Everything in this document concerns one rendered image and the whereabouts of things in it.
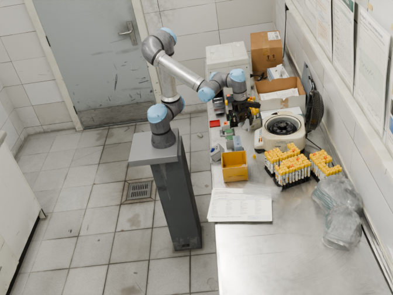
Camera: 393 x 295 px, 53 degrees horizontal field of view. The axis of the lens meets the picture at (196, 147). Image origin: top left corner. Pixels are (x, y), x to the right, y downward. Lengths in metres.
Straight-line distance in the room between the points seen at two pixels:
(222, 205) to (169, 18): 2.35
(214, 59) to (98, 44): 1.65
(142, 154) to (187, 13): 1.88
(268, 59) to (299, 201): 1.38
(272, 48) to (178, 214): 1.38
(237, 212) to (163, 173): 0.69
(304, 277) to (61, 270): 1.97
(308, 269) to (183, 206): 1.14
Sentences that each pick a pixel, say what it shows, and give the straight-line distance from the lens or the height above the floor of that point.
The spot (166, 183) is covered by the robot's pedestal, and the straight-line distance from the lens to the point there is 2.51.
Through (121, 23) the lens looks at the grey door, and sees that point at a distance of 3.93.
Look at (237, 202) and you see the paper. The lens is 1.99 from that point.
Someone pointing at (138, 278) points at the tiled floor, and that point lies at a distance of 2.94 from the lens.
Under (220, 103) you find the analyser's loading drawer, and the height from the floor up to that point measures 0.93.
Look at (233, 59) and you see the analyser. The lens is 2.65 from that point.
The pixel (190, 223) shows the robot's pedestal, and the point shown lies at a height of 0.27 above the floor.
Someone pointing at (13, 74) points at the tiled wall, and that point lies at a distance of 4.52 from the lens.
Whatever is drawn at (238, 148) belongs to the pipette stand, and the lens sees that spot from 2.20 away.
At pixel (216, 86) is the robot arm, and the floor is 1.34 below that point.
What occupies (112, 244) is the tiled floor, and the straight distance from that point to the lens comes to 3.19.
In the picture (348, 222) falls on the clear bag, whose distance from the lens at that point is 1.78.
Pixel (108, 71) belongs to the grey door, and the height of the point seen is 0.65.
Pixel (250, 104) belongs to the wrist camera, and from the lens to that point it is 2.13.
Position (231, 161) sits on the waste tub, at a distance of 2.19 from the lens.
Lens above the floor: 2.31
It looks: 37 degrees down
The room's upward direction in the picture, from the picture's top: 11 degrees counter-clockwise
